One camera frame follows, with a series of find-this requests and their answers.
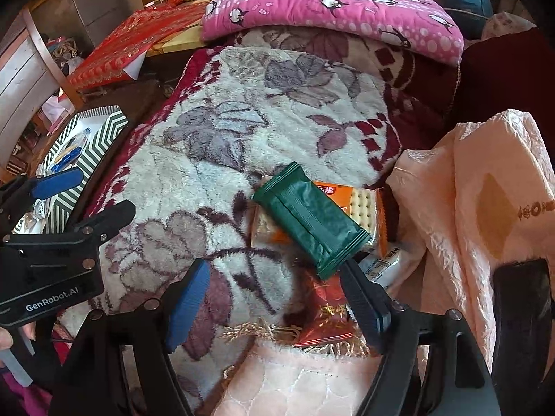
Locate striped green white cardboard box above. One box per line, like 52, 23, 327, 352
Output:
13, 105, 128, 234

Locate red brown snack packet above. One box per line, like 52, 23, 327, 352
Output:
296, 270, 355, 347

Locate orange cracker packet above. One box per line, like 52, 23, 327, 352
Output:
250, 181, 389, 257

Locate dark green wafer packet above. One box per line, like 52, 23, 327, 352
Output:
252, 162, 370, 280

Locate blue edged biscuit packet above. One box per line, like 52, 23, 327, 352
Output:
49, 128, 90, 173

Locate white small snack packet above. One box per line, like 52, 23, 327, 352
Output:
358, 246, 408, 290

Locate person left hand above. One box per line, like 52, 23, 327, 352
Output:
0, 322, 38, 354

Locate wooden chair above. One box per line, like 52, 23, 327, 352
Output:
0, 8, 84, 172

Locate red embroidered cloth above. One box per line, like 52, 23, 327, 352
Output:
68, 1, 207, 92

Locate peach plastic bag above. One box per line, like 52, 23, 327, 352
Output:
387, 109, 554, 363

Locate floral fleece blanket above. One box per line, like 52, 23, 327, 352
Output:
58, 25, 461, 413

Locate pink penguin quilt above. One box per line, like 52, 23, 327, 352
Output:
201, 0, 464, 66

